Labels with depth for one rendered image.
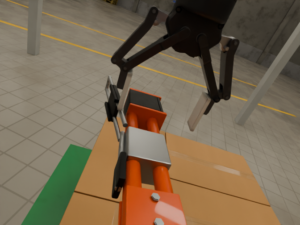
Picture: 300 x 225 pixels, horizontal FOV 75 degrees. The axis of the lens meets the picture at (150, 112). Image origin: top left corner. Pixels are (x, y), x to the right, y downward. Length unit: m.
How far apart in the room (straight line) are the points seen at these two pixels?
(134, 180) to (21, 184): 1.37
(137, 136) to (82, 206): 0.57
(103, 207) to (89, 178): 0.14
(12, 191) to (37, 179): 0.15
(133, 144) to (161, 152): 0.04
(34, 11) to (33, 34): 0.30
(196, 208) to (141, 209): 0.80
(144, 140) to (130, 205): 0.11
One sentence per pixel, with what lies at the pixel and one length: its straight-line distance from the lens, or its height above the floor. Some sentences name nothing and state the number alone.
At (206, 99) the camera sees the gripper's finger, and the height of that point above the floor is 1.14.
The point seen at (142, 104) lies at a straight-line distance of 0.37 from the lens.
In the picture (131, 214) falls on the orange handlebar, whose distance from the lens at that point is 0.20.
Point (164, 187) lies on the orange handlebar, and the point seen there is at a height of 1.07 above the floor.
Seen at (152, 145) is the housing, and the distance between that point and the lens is 0.29.
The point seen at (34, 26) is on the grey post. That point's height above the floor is 0.41.
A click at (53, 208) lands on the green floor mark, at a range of 1.46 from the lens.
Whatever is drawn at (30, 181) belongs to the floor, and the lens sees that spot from 1.58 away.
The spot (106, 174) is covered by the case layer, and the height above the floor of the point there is 0.54.
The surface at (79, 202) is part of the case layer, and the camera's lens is 0.84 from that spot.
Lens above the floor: 1.24
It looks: 28 degrees down
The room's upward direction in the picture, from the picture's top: 22 degrees clockwise
